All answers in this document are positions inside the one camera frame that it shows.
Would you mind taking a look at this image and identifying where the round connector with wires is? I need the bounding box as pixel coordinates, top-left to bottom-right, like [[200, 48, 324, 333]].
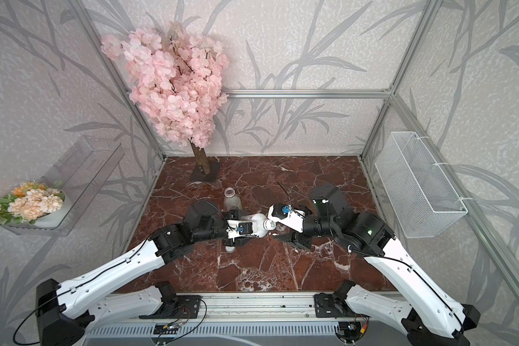
[[334, 321, 368, 345]]

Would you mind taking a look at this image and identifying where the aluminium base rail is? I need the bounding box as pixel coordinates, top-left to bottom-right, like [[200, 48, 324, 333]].
[[138, 290, 429, 323]]

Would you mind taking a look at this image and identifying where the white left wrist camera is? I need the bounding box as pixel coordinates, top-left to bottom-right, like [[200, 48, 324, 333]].
[[227, 220, 254, 239]]

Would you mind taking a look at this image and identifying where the white labelled plastic bottle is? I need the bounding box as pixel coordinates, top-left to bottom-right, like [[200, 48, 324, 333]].
[[240, 213, 276, 238]]

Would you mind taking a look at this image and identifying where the white wire mesh basket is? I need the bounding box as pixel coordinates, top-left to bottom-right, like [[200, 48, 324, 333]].
[[375, 131, 468, 239]]

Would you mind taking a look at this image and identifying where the small clear bottle upright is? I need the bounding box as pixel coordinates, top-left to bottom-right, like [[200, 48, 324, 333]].
[[223, 187, 242, 210]]

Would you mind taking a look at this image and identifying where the dark metal tree base plate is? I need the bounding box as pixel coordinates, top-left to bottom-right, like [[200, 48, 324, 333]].
[[189, 161, 222, 183]]

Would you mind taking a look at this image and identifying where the small electronics board with wires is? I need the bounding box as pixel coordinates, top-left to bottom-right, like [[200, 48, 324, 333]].
[[153, 323, 181, 336]]

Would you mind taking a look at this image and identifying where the peach flower bouquet in bowl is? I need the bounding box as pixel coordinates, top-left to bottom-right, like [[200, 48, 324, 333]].
[[0, 181, 67, 226]]

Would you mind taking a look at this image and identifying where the clear acrylic wall shelf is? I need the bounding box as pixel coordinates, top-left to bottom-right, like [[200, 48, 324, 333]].
[[4, 136, 125, 236]]

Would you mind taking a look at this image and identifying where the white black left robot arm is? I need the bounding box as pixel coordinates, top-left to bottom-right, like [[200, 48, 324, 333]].
[[35, 200, 272, 345]]

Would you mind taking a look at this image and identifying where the pink blossom artificial tree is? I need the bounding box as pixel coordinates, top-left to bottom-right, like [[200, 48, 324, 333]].
[[101, 22, 229, 176]]

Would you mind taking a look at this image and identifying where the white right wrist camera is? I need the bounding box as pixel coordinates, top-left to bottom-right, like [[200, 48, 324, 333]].
[[268, 203, 306, 233]]

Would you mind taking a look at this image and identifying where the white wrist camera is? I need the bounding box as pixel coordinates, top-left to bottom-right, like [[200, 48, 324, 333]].
[[227, 220, 254, 239], [268, 203, 306, 233]]

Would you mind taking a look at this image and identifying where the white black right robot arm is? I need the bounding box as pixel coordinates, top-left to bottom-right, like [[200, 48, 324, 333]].
[[268, 184, 481, 345]]

